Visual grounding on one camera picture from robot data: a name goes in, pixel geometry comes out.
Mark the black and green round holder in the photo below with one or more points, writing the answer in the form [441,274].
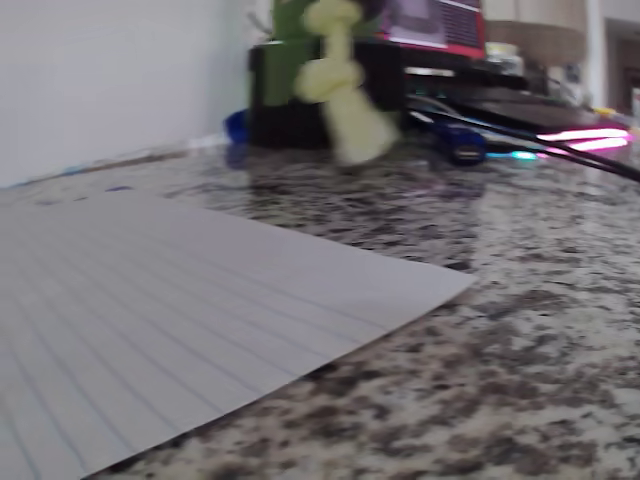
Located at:
[270,115]

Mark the small blue object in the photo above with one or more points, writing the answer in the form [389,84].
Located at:
[236,126]

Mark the blue USB hub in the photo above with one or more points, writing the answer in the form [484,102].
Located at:
[460,145]

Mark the lined white paper sheet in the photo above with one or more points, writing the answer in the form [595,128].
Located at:
[150,310]

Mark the blue tape piece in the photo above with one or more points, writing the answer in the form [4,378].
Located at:
[117,189]

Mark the red laptop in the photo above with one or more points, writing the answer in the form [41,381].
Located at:
[435,22]

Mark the pink glowing light strip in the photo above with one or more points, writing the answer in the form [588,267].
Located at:
[585,140]

